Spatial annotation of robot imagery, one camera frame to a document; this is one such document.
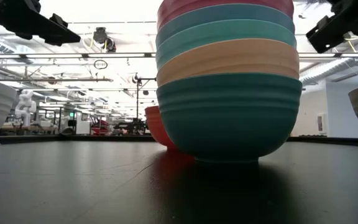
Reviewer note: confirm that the peach bowl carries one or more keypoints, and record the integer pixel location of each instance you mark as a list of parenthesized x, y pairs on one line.
[(228, 57)]

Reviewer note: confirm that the red tool cart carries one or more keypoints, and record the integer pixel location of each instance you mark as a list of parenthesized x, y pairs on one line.
[(99, 126)]

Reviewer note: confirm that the turquoise bowl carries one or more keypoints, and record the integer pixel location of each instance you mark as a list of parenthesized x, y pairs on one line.
[(225, 32)]

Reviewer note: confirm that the magenta bowl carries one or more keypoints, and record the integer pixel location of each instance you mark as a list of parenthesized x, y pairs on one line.
[(197, 4)]

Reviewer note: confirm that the white wall box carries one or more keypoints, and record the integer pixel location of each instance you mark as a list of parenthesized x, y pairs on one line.
[(322, 123)]

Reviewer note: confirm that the black stand pole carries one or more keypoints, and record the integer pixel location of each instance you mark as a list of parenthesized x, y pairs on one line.
[(137, 99)]

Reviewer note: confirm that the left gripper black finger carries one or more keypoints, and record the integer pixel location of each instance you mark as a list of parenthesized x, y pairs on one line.
[(51, 32)]

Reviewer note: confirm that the black machine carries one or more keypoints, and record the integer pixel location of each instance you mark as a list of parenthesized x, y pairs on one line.
[(130, 127)]

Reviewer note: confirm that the green bowl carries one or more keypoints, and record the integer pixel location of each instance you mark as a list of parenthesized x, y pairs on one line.
[(228, 118)]

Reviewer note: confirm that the blue bowl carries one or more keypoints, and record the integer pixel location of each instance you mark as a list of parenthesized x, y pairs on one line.
[(228, 14)]

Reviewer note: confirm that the grey ceiling duct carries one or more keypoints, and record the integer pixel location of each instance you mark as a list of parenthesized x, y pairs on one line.
[(331, 70)]

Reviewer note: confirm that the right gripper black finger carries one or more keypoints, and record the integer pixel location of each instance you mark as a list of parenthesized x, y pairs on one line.
[(328, 34)]

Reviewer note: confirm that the white cabinet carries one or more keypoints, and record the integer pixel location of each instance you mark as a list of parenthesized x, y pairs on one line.
[(82, 123)]

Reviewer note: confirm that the coral red bowl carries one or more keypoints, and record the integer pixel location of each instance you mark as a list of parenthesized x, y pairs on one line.
[(155, 124)]

